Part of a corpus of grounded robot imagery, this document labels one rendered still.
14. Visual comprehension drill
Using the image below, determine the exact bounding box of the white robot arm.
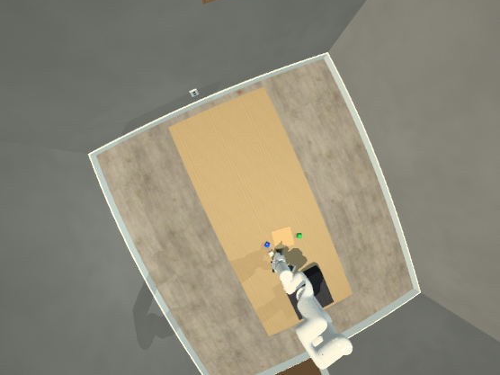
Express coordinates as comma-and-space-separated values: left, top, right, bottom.
275, 260, 353, 370

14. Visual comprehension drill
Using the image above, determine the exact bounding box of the light orange flat mat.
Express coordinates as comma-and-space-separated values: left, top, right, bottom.
271, 227, 294, 249

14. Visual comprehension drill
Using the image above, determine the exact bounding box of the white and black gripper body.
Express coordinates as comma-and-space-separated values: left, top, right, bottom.
272, 253, 285, 271

